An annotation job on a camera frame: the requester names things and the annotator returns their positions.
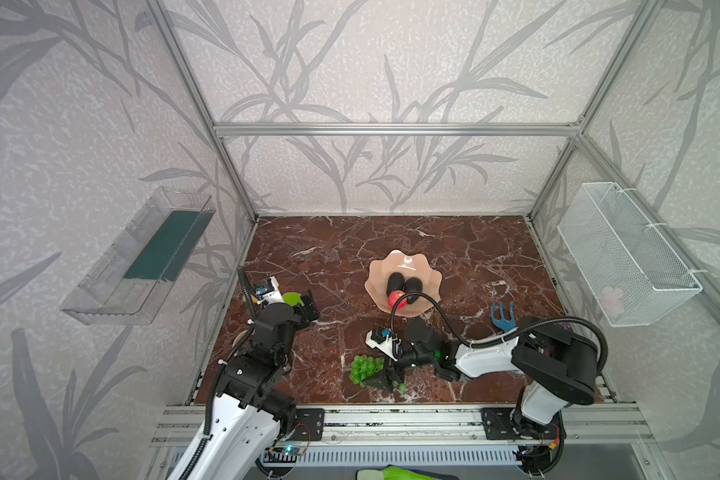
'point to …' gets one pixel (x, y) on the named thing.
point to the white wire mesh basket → (635, 272)
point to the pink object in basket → (612, 301)
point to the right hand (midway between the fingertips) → (368, 354)
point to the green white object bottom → (399, 473)
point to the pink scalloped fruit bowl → (409, 266)
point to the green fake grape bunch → (363, 366)
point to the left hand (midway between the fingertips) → (301, 288)
